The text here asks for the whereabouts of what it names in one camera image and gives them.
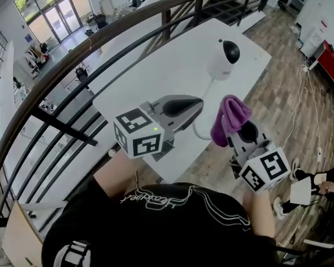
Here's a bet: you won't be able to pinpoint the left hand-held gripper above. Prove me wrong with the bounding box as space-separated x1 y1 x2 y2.
113 95 204 162

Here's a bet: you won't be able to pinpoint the white dome camera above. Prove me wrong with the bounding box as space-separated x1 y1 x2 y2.
205 39 241 81

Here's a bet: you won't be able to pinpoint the purple cloth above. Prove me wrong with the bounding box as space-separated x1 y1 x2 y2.
210 94 253 147

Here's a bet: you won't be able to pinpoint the person's left forearm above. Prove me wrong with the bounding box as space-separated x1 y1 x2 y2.
93 149 140 197

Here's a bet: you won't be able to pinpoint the white cabinet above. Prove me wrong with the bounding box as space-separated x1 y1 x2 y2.
299 26 326 58

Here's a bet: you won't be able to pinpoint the white floor cable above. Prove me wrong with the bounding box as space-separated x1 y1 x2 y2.
283 64 323 163

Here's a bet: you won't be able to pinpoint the person's black printed t-shirt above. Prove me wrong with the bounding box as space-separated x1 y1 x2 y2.
41 182 279 267

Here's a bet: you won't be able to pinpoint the person's right forearm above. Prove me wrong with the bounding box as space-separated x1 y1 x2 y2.
242 189 276 238

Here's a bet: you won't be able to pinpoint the red cabinet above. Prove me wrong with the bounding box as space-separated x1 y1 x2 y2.
316 39 334 107

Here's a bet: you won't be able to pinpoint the black staircase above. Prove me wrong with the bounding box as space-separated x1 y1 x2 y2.
143 0 269 55

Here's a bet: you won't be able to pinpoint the glass entrance doors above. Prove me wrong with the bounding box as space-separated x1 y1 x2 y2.
13 0 94 43

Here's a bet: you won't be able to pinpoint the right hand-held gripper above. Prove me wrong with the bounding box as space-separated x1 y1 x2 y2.
223 122 292 194

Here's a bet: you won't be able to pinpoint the white paper sheet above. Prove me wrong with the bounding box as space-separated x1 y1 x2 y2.
289 176 320 206

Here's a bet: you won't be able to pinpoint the clothes rack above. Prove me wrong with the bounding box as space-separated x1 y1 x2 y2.
23 42 50 72

